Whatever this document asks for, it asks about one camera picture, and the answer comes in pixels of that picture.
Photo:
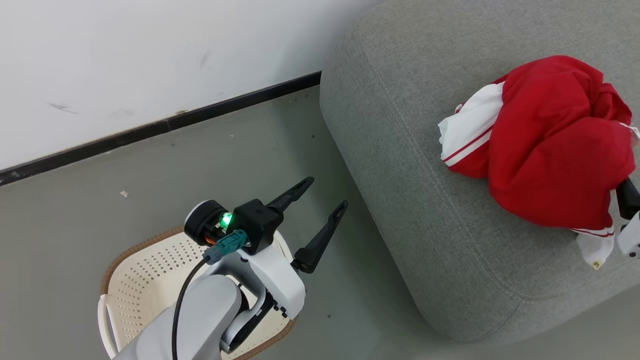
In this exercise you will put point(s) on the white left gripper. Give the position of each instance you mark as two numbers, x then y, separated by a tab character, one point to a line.
282	285

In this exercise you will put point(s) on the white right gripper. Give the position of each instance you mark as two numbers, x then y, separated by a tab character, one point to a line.
632	237

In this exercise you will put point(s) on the red and white garment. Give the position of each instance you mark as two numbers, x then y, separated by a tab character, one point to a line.
550	150

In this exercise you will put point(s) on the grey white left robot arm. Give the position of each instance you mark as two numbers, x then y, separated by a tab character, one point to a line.
200	320

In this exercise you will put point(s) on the cream perforated laundry basket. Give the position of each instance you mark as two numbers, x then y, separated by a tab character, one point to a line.
140	280

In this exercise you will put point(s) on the black left wrist motor cylinder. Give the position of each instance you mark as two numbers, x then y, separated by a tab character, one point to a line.
200	222

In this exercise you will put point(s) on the grey fabric sofa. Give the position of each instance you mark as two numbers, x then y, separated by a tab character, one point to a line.
425	150

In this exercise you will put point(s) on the black baseboard strip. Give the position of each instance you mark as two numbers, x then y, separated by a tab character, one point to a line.
100	145

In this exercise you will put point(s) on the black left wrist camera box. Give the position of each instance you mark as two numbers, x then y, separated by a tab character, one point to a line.
255	225

